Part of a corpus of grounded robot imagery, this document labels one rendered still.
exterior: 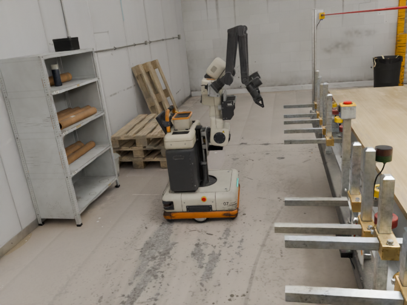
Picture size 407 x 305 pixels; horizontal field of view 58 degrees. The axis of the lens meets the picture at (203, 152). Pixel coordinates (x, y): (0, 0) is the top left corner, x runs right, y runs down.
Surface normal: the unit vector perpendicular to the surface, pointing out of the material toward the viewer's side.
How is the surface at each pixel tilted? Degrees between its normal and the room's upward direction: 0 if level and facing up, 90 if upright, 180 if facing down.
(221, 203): 90
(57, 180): 90
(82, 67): 90
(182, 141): 90
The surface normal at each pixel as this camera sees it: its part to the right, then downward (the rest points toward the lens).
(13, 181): 0.97, -0.03
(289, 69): -0.20, 0.33
